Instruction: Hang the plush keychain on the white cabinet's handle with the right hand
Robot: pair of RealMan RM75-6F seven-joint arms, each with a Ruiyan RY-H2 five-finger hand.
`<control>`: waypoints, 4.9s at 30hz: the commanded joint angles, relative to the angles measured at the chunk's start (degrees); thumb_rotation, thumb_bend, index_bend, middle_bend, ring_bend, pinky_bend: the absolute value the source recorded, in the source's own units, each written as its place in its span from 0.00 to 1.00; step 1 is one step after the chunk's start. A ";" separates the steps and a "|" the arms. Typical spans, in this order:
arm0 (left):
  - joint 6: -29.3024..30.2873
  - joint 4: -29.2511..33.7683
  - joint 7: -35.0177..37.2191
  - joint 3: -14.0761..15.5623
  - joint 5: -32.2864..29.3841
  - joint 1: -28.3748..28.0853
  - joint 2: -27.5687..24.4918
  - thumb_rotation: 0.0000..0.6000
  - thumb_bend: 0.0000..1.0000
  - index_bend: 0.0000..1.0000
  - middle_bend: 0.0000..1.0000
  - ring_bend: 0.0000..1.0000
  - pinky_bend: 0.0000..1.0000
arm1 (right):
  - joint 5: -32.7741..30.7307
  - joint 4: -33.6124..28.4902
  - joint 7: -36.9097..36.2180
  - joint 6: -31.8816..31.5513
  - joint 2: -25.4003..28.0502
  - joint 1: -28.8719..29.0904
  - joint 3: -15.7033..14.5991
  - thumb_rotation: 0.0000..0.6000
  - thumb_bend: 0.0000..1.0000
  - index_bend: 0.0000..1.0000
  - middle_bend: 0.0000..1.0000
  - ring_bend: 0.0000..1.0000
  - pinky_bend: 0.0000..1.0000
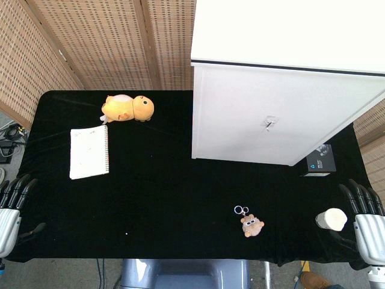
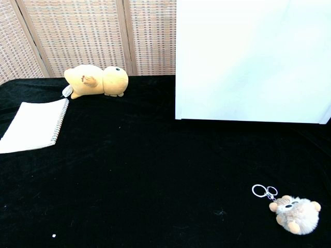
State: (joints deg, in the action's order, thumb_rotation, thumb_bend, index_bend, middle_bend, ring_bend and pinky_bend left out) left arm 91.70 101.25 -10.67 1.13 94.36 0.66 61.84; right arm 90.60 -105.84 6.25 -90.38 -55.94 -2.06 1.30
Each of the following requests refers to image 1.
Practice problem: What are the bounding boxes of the right black-fingered silver robot hand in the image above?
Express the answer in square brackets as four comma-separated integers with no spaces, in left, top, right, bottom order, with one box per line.
[330,179,385,266]

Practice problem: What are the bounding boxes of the left black-fingered silver robot hand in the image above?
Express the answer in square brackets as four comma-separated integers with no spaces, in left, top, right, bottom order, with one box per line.
[0,173,46,258]

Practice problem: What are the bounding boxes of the brown plush keychain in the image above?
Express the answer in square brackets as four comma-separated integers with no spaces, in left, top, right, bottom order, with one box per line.
[233,205,265,238]

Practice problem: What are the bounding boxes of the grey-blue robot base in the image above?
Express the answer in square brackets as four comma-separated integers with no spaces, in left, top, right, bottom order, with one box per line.
[120,258,250,289]

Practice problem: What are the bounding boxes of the yellow plush duck toy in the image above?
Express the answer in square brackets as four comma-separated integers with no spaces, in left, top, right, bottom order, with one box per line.
[100,94,155,125]

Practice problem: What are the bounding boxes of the white cylindrical cup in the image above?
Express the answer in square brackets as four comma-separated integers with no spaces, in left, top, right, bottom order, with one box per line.
[315,208,348,232]

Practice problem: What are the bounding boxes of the brown shoe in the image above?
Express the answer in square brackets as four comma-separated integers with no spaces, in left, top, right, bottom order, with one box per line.
[300,272,331,289]

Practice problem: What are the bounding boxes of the woven bamboo folding screen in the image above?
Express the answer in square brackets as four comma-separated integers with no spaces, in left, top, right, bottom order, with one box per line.
[0,0,197,130]
[352,99,385,193]

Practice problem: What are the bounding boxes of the small black box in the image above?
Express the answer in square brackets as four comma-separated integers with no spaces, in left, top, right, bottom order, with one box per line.
[300,144,336,178]

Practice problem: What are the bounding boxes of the white spiral notebook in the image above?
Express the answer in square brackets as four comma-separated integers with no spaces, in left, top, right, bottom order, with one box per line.
[69,125,110,180]

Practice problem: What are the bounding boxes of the metal table leg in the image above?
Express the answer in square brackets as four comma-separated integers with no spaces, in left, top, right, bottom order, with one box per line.
[263,261,272,289]

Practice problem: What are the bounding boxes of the black tablecloth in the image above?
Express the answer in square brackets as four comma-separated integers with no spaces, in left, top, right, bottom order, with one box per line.
[5,90,374,267]

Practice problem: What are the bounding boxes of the white cabinet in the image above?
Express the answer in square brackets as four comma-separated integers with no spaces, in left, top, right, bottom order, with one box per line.
[190,0,385,167]

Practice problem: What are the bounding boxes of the blue floor cable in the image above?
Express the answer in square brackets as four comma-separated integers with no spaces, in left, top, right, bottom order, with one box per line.
[295,261,308,289]

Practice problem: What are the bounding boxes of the black floor cable bundle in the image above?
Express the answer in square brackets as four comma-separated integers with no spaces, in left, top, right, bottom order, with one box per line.
[0,120,29,165]

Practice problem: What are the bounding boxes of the thin black hanging cable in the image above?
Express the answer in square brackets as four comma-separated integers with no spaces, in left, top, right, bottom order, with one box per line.
[95,258,106,289]

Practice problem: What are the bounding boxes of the clear adhesive wall hook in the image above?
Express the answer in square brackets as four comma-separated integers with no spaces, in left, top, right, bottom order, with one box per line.
[264,116,279,132]

